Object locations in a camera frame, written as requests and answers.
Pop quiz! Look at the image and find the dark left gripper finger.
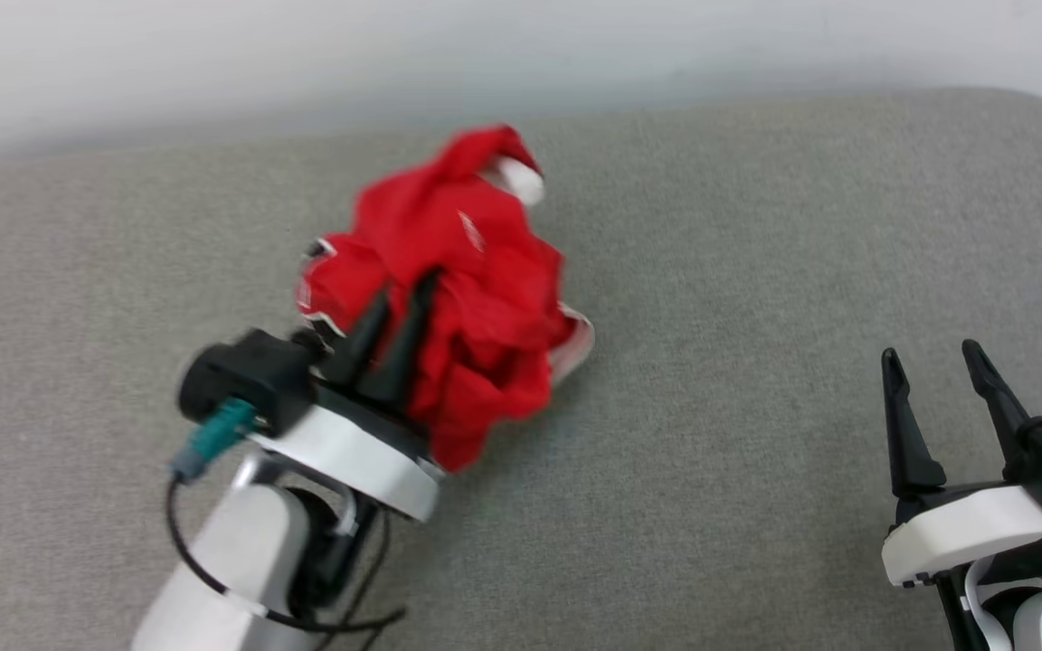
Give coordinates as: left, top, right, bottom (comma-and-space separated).
329, 291, 393, 388
364, 268, 443, 408

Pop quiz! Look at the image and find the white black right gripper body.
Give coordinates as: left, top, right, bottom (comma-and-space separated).
880, 477, 1042, 590

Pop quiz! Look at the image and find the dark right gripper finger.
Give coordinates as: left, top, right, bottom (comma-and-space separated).
880, 347, 949, 498
961, 338, 1036, 482

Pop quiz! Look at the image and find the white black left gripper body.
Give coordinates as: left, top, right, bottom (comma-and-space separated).
248, 357, 445, 524

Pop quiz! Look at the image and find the red white sleeved jersey garment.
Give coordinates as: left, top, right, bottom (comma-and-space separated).
295, 125, 596, 474

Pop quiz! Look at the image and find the grey fabric sofa cushion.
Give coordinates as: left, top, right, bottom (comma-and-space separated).
0, 87, 1042, 651

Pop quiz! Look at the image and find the teal left camera cable plug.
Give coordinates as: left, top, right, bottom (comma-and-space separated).
168, 400, 260, 482

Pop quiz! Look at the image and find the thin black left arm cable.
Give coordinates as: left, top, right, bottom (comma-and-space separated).
166, 475, 406, 636

